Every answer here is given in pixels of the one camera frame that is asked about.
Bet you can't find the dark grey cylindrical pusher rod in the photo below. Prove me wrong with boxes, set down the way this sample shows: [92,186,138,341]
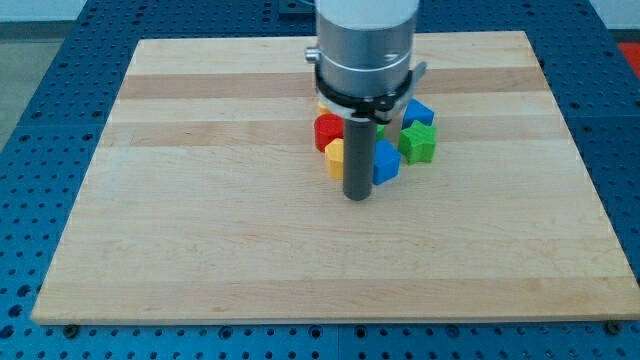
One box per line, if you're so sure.
[343,119,377,201]

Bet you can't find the blue block back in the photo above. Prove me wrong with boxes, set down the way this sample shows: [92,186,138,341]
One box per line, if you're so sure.
[402,99,434,129]

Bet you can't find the black cable clamp ring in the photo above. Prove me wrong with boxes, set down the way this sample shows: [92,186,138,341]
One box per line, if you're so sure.
[314,69,415,125]

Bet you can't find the red cylinder block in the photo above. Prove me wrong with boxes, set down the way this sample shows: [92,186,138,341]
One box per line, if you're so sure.
[314,113,344,152]

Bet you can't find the blue block front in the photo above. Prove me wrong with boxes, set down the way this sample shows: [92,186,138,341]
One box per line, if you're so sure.
[373,139,401,185]

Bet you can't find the green star block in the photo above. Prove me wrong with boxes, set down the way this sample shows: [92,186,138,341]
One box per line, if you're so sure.
[398,121,438,165]

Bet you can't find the yellow hexagon block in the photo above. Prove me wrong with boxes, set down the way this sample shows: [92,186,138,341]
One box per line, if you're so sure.
[325,138,344,180]

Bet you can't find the yellow block back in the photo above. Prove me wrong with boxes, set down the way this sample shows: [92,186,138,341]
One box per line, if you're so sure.
[317,102,331,115]

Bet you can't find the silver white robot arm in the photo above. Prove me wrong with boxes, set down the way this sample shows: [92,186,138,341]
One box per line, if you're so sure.
[305,0,426,201]

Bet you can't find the wooden board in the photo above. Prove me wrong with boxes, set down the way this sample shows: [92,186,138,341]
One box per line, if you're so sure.
[31,31,639,325]

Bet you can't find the green block behind rod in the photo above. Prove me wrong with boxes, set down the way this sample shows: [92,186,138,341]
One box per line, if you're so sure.
[376,125,386,141]

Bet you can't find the blue block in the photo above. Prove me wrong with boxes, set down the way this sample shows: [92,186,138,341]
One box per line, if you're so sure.
[373,139,401,185]
[402,99,434,129]

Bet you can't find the red object at edge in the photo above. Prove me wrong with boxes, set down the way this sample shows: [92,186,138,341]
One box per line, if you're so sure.
[617,42,640,77]

